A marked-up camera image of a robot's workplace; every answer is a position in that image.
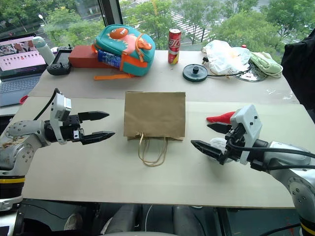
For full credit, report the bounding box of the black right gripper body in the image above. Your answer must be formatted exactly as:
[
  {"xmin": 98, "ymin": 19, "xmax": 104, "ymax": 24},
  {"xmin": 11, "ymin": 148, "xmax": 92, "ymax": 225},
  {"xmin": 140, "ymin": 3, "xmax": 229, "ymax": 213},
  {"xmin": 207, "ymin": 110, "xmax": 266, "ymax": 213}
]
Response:
[{"xmin": 220, "ymin": 122, "xmax": 247, "ymax": 165}]

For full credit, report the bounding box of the brown paper bag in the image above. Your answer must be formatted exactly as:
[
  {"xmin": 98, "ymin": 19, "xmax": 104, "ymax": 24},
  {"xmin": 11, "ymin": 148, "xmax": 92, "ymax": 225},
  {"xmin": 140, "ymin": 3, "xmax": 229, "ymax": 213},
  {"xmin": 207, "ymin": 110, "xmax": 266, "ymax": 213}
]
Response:
[{"xmin": 123, "ymin": 91, "xmax": 187, "ymax": 167}]

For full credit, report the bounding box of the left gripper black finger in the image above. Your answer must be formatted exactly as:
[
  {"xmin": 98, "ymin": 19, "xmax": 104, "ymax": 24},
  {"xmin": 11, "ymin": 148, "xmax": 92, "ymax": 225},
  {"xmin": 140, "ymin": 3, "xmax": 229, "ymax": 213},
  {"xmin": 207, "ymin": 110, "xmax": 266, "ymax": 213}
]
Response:
[
  {"xmin": 78, "ymin": 111, "xmax": 110, "ymax": 123},
  {"xmin": 80, "ymin": 131, "xmax": 116, "ymax": 146}
]

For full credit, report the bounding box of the teal dinosaur kids backpack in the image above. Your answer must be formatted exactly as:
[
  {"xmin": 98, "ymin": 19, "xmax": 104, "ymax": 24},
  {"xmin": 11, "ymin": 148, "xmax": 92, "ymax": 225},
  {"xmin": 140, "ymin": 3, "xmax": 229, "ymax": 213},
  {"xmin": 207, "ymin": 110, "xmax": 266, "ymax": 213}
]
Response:
[{"xmin": 91, "ymin": 24, "xmax": 156, "ymax": 81}]

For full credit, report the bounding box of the black power cable with plug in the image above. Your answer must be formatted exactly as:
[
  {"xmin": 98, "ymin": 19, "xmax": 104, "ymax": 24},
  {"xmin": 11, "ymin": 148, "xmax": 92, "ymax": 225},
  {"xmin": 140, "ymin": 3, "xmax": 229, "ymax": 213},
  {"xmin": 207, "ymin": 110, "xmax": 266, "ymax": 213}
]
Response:
[{"xmin": 202, "ymin": 57, "xmax": 252, "ymax": 77}]

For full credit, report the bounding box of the black cable under table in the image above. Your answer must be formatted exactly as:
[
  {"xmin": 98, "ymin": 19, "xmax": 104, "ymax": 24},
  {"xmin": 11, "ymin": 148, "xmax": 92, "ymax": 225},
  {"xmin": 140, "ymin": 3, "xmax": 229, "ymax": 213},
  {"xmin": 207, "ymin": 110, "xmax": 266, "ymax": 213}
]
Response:
[{"xmin": 255, "ymin": 222, "xmax": 301, "ymax": 236}]

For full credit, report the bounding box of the white sneaker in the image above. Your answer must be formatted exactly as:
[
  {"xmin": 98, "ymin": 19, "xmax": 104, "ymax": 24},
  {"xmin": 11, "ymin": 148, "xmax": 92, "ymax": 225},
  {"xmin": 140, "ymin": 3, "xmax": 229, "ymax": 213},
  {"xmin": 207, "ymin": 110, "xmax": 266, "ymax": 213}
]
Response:
[{"xmin": 64, "ymin": 212, "xmax": 84, "ymax": 231}]

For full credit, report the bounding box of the cream cardboard table sheet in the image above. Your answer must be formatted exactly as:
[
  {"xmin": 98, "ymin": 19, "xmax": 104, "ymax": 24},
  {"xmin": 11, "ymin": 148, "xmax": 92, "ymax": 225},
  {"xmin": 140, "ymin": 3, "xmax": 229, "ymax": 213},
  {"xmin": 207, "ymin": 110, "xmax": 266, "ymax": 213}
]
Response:
[{"xmin": 22, "ymin": 96, "xmax": 315, "ymax": 209}]

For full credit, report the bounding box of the black round kettle base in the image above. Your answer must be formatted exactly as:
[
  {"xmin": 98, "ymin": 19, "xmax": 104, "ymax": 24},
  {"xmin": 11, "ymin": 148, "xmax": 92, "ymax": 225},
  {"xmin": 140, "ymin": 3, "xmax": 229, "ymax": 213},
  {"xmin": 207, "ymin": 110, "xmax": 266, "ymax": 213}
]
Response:
[{"xmin": 182, "ymin": 63, "xmax": 209, "ymax": 83}]

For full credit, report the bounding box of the black garment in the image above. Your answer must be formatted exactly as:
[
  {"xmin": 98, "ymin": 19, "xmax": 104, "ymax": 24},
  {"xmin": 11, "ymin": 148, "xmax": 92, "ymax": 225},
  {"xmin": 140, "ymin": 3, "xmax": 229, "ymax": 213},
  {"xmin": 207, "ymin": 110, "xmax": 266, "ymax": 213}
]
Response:
[{"xmin": 280, "ymin": 36, "xmax": 315, "ymax": 111}]

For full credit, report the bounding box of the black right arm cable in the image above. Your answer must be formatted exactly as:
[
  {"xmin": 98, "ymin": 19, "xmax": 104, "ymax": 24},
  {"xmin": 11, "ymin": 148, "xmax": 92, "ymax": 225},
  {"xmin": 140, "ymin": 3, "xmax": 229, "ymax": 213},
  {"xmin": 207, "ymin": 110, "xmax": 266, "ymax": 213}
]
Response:
[{"xmin": 227, "ymin": 140, "xmax": 315, "ymax": 172}]

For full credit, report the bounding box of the white handle with teal tip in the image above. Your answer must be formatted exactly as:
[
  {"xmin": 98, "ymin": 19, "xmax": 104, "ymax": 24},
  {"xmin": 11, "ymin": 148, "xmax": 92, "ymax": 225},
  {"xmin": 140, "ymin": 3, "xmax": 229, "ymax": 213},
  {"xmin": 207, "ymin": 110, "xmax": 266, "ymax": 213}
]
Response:
[{"xmin": 32, "ymin": 36, "xmax": 56, "ymax": 67}]

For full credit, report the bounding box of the silver round table grommet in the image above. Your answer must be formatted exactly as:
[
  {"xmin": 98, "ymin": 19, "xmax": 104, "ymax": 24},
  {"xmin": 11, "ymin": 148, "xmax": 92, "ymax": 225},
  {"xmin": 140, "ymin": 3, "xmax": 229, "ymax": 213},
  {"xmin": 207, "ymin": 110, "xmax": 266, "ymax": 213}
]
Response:
[{"xmin": 232, "ymin": 61, "xmax": 269, "ymax": 83}]

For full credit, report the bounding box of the black handheld screen controller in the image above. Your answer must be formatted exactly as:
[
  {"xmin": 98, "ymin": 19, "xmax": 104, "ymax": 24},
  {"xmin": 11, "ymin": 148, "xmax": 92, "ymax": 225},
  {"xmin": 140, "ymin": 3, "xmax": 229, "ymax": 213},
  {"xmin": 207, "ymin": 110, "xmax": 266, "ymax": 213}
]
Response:
[{"xmin": 46, "ymin": 44, "xmax": 73, "ymax": 76}]

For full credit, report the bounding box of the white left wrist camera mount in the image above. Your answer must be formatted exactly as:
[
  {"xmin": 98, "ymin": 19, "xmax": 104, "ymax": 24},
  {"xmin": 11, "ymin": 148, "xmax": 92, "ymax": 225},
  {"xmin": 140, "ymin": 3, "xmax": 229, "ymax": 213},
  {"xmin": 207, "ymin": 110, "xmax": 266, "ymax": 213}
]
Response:
[{"xmin": 49, "ymin": 91, "xmax": 72, "ymax": 145}]

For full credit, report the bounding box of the grey open laptop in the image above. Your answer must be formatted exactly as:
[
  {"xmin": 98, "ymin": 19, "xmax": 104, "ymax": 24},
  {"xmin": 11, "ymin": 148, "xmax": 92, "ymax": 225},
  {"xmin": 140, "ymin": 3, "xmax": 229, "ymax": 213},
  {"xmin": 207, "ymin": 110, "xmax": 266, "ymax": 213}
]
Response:
[{"xmin": 0, "ymin": 33, "xmax": 48, "ymax": 108}]

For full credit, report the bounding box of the white object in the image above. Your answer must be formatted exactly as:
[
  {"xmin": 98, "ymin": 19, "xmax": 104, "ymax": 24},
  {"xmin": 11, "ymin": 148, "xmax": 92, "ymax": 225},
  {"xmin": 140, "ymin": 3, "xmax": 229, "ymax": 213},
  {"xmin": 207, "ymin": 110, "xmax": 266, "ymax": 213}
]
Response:
[{"xmin": 209, "ymin": 137, "xmax": 233, "ymax": 163}]

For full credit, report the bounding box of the red rectangular box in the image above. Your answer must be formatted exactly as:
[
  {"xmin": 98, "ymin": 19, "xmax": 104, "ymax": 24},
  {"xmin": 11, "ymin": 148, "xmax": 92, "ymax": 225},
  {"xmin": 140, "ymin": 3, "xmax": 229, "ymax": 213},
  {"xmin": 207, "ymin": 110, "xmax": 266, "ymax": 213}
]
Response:
[{"xmin": 68, "ymin": 45, "xmax": 100, "ymax": 69}]

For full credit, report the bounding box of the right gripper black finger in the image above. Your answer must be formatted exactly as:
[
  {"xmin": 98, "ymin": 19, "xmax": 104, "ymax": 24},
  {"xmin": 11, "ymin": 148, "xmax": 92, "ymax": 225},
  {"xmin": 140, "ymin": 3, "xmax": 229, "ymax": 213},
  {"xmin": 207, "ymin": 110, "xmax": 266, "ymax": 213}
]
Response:
[
  {"xmin": 207, "ymin": 122, "xmax": 232, "ymax": 135},
  {"xmin": 190, "ymin": 140, "xmax": 226, "ymax": 165}
]

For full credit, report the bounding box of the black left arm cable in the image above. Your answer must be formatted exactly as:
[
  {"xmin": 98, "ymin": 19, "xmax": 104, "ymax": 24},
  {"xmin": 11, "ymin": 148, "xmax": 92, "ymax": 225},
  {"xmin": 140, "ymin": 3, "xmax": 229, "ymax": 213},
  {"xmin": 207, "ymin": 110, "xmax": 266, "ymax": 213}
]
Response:
[{"xmin": 32, "ymin": 88, "xmax": 60, "ymax": 121}]

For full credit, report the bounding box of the white plastic bag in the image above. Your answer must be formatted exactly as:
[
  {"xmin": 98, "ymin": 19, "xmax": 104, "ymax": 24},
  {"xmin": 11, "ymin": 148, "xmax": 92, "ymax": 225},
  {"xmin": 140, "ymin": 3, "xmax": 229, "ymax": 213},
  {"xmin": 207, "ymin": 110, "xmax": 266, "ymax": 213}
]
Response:
[{"xmin": 201, "ymin": 39, "xmax": 251, "ymax": 76}]

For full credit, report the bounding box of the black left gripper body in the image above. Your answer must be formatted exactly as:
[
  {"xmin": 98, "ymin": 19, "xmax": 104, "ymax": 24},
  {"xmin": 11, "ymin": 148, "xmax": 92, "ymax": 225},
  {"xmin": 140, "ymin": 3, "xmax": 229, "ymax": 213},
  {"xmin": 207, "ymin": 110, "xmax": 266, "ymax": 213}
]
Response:
[{"xmin": 60, "ymin": 114, "xmax": 86, "ymax": 144}]

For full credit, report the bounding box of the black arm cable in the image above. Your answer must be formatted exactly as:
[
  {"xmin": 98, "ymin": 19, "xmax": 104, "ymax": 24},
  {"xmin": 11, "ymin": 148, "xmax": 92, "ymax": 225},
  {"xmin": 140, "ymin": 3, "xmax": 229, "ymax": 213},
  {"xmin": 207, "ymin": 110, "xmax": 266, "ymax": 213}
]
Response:
[
  {"xmin": 32, "ymin": 88, "xmax": 60, "ymax": 121},
  {"xmin": 227, "ymin": 140, "xmax": 315, "ymax": 172}
]

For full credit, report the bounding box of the red cola can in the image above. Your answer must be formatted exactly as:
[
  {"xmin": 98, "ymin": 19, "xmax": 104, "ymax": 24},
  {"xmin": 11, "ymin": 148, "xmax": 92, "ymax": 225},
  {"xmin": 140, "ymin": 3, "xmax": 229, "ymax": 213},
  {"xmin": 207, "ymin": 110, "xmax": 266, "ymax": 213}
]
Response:
[{"xmin": 167, "ymin": 28, "xmax": 182, "ymax": 65}]

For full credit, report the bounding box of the black window mullion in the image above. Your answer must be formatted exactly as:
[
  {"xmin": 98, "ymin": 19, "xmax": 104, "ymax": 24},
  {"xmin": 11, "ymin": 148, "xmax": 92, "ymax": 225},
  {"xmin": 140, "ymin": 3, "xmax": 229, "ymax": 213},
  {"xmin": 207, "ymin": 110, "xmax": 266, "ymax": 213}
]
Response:
[{"xmin": 97, "ymin": 0, "xmax": 123, "ymax": 27}]

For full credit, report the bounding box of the thin white cable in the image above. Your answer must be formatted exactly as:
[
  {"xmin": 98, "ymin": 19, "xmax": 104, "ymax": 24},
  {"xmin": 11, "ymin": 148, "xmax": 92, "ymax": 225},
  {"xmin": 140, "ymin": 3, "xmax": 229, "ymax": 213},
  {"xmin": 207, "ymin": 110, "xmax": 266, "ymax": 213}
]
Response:
[{"xmin": 144, "ymin": 204, "xmax": 154, "ymax": 233}]

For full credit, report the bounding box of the blue plastic packet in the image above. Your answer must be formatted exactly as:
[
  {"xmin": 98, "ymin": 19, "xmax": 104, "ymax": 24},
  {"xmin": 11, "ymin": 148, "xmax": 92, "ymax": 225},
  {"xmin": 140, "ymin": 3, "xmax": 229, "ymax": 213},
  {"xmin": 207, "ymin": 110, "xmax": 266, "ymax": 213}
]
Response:
[{"xmin": 97, "ymin": 50, "xmax": 123, "ymax": 70}]

